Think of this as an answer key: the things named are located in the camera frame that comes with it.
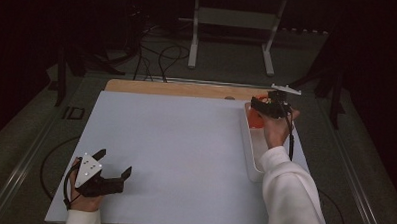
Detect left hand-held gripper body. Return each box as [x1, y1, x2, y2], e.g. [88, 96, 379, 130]
[73, 152, 126, 199]

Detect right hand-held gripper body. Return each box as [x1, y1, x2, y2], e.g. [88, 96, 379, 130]
[265, 82, 303, 121]

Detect orange phone case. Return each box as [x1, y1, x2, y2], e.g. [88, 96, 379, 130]
[246, 95, 267, 130]

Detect white plastic bin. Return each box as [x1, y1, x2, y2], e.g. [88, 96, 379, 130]
[238, 101, 296, 185]

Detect person's right hand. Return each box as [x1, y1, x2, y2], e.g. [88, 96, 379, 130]
[263, 107, 301, 151]

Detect person's left hand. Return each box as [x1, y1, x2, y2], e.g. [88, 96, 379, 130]
[67, 157, 105, 213]

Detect white board sheet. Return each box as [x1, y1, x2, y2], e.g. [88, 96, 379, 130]
[44, 88, 333, 224]

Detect black tripod stand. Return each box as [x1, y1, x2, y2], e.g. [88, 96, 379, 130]
[285, 61, 349, 131]
[53, 43, 128, 110]

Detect white metal stand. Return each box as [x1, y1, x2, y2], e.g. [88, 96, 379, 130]
[177, 0, 288, 78]

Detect left hand-held gripper black cable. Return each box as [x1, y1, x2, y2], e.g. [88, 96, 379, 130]
[62, 160, 83, 211]

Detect hand-held gripper black cable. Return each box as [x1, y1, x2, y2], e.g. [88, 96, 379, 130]
[62, 160, 83, 211]
[282, 108, 297, 162]

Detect right hand-held gripper black cable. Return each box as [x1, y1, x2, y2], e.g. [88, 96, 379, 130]
[282, 108, 297, 162]

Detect black floor cable loop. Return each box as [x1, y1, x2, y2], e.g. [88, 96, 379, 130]
[317, 188, 348, 224]
[38, 135, 82, 202]

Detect metal floor rail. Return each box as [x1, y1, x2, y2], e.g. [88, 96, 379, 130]
[133, 75, 276, 90]

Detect black floor cables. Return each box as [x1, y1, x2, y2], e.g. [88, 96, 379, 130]
[132, 23, 193, 85]

